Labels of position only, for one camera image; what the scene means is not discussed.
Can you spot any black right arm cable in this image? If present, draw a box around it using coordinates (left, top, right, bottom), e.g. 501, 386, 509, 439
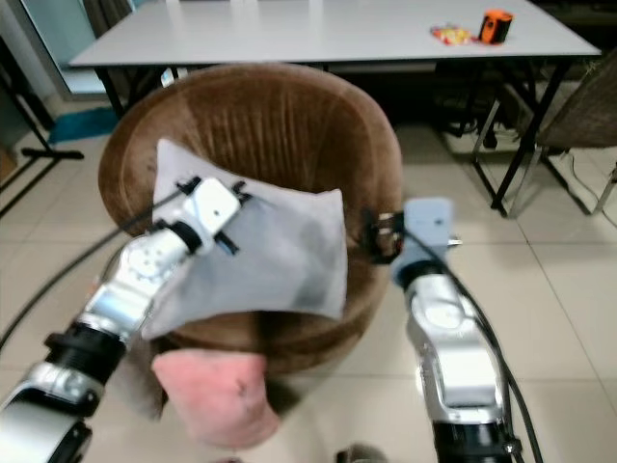
432, 230, 547, 463

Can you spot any pink pillow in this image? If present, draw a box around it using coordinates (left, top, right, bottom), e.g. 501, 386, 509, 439
157, 347, 277, 451

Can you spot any glass door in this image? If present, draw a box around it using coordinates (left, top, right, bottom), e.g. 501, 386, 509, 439
19, 0, 119, 97

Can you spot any brown round sofa chair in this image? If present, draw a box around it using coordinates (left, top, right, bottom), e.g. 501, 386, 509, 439
98, 63, 406, 377

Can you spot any grey pillow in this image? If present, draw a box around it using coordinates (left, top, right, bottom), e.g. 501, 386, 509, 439
140, 138, 348, 340

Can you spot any white folding table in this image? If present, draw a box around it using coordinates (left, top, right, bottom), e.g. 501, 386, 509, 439
69, 0, 602, 218

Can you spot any colourful snack packet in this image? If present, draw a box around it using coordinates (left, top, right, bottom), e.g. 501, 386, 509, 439
432, 23, 479, 46

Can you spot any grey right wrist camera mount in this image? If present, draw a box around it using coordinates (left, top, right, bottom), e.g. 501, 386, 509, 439
391, 198, 454, 286

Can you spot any brown woven chair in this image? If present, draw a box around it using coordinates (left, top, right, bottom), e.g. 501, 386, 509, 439
533, 50, 617, 218

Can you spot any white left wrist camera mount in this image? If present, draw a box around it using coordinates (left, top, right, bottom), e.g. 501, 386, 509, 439
175, 177, 242, 252

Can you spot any black metal stand frame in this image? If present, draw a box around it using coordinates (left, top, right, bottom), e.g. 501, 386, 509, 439
0, 68, 85, 218

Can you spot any grey robot foot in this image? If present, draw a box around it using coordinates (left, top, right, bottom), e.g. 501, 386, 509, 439
335, 444, 389, 463

